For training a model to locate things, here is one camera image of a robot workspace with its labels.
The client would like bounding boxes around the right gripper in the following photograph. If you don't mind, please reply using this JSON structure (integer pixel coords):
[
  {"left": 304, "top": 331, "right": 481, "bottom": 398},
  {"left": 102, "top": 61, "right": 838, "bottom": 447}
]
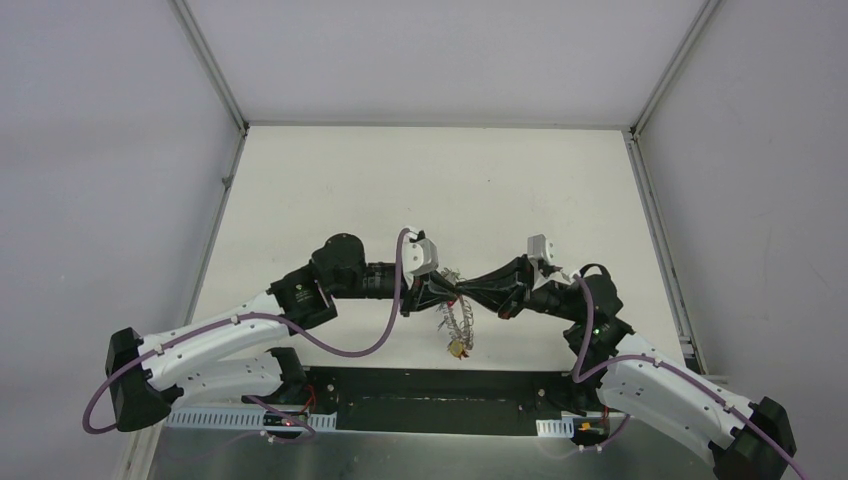
[{"left": 454, "top": 253, "right": 582, "bottom": 323}]

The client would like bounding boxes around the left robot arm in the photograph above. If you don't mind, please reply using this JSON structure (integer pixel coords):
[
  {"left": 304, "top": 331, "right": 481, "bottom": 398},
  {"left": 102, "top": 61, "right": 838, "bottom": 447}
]
[{"left": 98, "top": 229, "right": 457, "bottom": 432}]

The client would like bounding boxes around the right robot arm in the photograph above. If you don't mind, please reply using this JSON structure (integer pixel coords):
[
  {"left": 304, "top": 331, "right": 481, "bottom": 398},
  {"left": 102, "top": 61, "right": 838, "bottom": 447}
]
[{"left": 456, "top": 255, "right": 803, "bottom": 479}]

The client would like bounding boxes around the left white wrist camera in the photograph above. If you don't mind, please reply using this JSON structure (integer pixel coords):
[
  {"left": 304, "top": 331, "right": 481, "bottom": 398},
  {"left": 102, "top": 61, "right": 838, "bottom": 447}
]
[{"left": 401, "top": 230, "right": 439, "bottom": 277}]

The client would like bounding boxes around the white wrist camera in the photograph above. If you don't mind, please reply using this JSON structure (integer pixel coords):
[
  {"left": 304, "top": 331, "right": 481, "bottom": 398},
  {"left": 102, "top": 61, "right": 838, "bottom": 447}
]
[
  {"left": 401, "top": 230, "right": 439, "bottom": 277},
  {"left": 527, "top": 234, "right": 556, "bottom": 275}
]

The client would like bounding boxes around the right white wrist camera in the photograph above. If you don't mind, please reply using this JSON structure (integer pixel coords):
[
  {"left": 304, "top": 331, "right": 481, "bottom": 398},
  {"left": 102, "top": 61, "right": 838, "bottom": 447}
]
[{"left": 527, "top": 234, "right": 556, "bottom": 275}]

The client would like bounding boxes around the aluminium frame rail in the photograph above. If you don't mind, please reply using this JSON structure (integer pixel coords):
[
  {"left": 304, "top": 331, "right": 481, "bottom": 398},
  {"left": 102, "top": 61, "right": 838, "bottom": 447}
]
[{"left": 140, "top": 362, "right": 738, "bottom": 420}]

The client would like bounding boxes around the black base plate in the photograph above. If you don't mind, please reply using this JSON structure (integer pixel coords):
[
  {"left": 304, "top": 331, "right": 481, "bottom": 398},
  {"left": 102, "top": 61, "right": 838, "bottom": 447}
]
[{"left": 284, "top": 366, "right": 605, "bottom": 436}]

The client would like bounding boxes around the right white cable duct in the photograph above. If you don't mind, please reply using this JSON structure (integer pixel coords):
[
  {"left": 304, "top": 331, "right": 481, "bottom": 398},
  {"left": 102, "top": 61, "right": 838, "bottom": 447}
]
[{"left": 535, "top": 418, "right": 575, "bottom": 439}]

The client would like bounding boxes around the white cable duct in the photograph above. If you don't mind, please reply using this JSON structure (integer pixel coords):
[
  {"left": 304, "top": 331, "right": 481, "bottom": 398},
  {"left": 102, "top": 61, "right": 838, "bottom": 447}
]
[
  {"left": 164, "top": 407, "right": 304, "bottom": 432},
  {"left": 535, "top": 418, "right": 575, "bottom": 439}
]

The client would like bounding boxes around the left white cable duct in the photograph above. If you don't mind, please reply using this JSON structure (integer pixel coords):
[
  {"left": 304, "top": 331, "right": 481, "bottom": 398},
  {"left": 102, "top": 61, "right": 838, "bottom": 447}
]
[{"left": 164, "top": 407, "right": 304, "bottom": 432}]

